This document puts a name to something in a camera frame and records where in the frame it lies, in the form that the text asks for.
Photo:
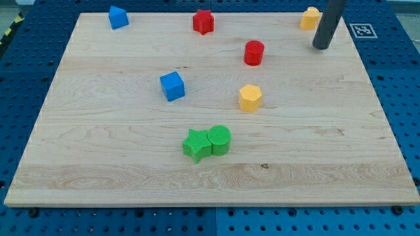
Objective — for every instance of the grey cylindrical robot arm stick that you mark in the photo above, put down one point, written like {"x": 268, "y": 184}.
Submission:
{"x": 328, "y": 24}

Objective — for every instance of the yellow hexagon block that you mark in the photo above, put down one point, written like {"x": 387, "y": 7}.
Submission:
{"x": 250, "y": 98}

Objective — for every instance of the green cylinder block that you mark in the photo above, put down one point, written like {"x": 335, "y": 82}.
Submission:
{"x": 220, "y": 137}

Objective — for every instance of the green star block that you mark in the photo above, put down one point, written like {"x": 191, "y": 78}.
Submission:
{"x": 197, "y": 145}

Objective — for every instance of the blue cube block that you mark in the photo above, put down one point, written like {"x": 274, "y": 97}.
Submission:
{"x": 172, "y": 86}

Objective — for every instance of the red cylinder block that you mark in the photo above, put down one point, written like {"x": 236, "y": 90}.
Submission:
{"x": 253, "y": 54}

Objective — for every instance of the red star block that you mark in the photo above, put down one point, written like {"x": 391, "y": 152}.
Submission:
{"x": 203, "y": 21}

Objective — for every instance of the light wooden board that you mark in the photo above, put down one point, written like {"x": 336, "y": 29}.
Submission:
{"x": 106, "y": 135}

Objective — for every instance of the blue pentagon block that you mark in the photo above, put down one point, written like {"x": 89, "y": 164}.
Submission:
{"x": 118, "y": 17}

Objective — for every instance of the yellow heart block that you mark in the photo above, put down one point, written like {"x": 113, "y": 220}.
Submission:
{"x": 310, "y": 18}

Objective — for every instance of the white fiducial marker tag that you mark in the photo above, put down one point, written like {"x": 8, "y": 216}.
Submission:
{"x": 363, "y": 31}

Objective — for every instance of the yellow black hazard tape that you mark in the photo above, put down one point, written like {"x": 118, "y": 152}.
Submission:
{"x": 12, "y": 30}

